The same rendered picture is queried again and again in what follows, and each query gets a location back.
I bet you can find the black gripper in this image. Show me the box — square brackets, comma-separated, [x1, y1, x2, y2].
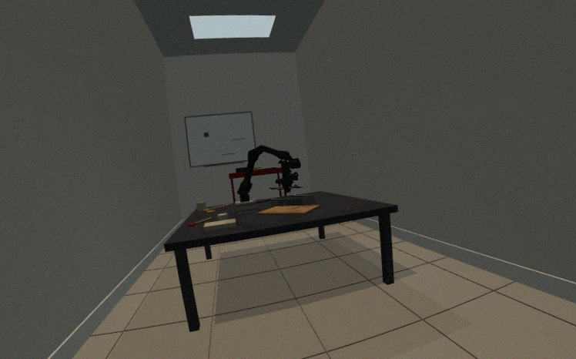
[276, 169, 294, 193]

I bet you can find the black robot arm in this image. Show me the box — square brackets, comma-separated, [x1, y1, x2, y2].
[237, 145, 301, 203]

